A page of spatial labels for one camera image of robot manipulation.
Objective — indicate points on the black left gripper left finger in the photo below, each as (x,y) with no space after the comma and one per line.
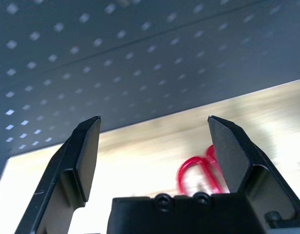
(66,165)

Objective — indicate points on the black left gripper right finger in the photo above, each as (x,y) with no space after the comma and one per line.
(237,156)

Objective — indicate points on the dark grey pegboard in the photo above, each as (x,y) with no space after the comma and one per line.
(140,61)

